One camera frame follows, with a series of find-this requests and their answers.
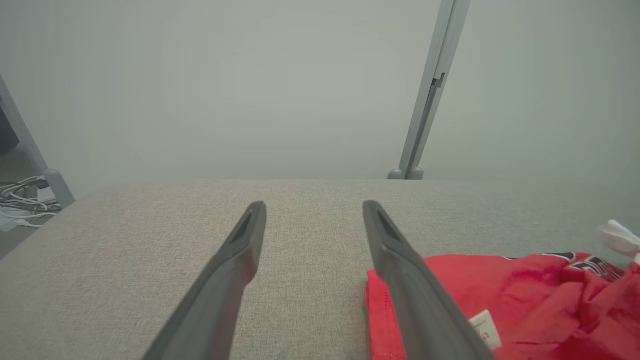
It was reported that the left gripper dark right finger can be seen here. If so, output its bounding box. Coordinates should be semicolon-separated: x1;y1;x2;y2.
363;200;496;360

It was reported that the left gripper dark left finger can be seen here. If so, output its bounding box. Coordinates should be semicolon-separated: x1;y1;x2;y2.
144;201;267;360

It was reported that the red white sports jersey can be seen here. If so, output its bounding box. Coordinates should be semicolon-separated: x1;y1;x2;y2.
364;251;640;360

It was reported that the grey partition post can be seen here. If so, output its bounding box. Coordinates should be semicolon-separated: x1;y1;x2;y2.
388;0;472;181
0;75;77;208

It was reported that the white floor cable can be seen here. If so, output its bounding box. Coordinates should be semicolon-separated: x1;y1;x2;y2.
0;176;61;229

